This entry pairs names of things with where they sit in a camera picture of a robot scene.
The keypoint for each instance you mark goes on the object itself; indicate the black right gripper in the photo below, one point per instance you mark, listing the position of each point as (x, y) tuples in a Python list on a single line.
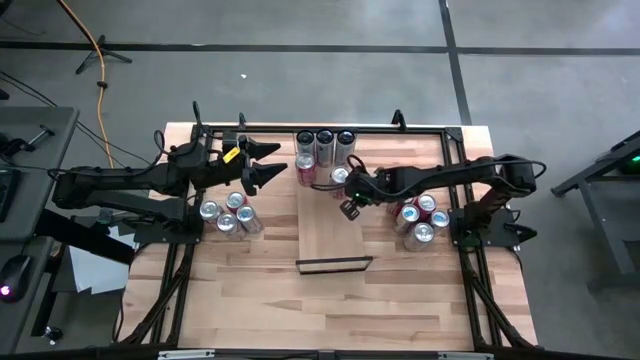
[(372, 187)]

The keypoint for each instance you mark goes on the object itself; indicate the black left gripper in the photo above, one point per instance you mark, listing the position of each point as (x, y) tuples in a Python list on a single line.
[(220, 160)]

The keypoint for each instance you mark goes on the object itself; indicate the slim silver blue can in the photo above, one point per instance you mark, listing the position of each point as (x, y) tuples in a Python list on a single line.
[(248, 217), (409, 214), (440, 218)]

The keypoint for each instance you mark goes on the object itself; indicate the tall slim grey can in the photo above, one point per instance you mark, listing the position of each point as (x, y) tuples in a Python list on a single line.
[(345, 142), (324, 142)]

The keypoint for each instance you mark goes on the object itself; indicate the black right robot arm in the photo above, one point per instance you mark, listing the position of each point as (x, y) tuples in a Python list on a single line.
[(450, 175)]

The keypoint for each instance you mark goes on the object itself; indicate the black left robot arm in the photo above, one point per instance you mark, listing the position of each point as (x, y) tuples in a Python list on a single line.
[(115, 180)]

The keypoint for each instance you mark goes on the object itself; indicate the yellow tape tag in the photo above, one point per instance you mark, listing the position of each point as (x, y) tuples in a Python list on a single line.
[(231, 154)]

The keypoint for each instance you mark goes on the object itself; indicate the black table clamp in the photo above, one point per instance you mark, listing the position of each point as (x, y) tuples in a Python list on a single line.
[(242, 119), (398, 117)]

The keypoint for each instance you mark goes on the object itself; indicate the silver diet cola can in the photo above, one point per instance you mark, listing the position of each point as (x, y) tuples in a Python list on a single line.
[(210, 210), (421, 232), (229, 225)]

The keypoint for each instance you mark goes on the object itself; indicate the black support beam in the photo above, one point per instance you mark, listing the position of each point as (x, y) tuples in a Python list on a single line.
[(85, 240)]

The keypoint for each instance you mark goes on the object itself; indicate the black tripod base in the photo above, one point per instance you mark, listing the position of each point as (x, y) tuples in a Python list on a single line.
[(101, 47)]

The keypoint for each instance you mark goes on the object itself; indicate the white paper sheets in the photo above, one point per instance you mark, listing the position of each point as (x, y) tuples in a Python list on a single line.
[(95, 270)]

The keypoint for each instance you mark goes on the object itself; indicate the grey side table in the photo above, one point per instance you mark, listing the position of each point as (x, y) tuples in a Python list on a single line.
[(47, 165)]

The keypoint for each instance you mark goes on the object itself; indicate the black keyboard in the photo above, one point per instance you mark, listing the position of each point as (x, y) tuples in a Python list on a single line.
[(6, 192)]

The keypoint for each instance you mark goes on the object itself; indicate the dark grey cart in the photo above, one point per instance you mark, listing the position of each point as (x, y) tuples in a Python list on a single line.
[(610, 210)]

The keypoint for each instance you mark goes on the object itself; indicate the small black knob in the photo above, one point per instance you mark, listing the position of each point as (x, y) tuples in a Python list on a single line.
[(52, 334)]

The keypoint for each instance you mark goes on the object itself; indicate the black computer mouse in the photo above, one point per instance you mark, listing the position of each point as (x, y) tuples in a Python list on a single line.
[(14, 277)]

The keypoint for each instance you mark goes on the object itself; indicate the grey desk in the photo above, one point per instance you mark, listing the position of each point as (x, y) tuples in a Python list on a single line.
[(25, 325)]

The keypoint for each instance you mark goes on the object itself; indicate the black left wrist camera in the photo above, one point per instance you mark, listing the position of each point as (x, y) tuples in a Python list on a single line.
[(230, 140)]

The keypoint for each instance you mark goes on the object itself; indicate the black aluminium table frame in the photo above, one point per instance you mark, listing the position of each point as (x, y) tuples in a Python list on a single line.
[(400, 130)]

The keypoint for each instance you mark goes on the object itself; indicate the silver edge bracket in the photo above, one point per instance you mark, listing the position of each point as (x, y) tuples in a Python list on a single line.
[(186, 354), (465, 356)]

